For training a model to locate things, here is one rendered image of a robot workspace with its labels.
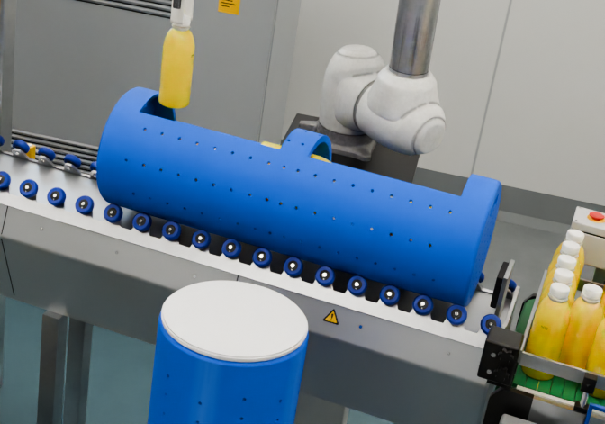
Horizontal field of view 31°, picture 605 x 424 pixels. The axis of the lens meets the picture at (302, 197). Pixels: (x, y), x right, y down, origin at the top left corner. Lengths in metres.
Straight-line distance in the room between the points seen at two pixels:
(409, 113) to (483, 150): 2.57
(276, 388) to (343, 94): 1.05
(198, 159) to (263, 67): 1.55
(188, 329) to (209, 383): 0.11
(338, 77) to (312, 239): 0.63
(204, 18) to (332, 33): 1.34
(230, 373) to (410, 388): 0.62
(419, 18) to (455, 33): 2.45
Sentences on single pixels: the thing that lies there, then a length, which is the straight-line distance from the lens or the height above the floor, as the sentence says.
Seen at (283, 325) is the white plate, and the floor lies 1.04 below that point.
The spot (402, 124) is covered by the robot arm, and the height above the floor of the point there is 1.20.
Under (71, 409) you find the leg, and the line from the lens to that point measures 3.12.
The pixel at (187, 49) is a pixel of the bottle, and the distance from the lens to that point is 2.45.
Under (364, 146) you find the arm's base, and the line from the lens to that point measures 2.94.
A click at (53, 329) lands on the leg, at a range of 2.82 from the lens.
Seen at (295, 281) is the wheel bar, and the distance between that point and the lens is 2.44.
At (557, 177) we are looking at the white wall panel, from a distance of 5.31.
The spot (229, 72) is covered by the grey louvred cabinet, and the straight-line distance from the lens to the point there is 3.96.
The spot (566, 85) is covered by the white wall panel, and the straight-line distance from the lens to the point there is 5.16.
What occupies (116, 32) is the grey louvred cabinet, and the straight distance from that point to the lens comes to 4.05.
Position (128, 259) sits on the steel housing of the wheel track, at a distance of 2.58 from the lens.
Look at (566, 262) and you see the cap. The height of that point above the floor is 1.10.
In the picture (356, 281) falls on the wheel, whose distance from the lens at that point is 2.40.
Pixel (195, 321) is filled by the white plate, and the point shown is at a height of 1.04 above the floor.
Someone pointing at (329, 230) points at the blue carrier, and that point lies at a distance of 2.33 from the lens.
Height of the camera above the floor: 2.10
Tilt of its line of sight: 24 degrees down
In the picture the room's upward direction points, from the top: 9 degrees clockwise
